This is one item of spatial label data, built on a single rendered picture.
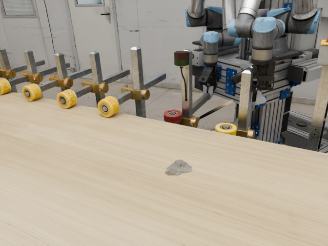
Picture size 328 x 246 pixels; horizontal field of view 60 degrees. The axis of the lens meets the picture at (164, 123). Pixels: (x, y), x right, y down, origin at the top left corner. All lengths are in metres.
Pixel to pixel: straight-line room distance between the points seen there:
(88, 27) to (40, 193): 4.30
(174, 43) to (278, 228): 3.69
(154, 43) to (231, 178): 3.65
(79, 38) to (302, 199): 4.71
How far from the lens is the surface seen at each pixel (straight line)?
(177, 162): 0.89
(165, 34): 4.26
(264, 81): 1.20
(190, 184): 0.82
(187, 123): 1.27
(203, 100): 1.52
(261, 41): 1.15
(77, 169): 0.94
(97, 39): 4.95
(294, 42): 2.19
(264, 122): 2.19
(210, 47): 1.54
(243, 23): 1.29
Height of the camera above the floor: 1.40
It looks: 25 degrees down
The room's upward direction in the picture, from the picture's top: 3 degrees counter-clockwise
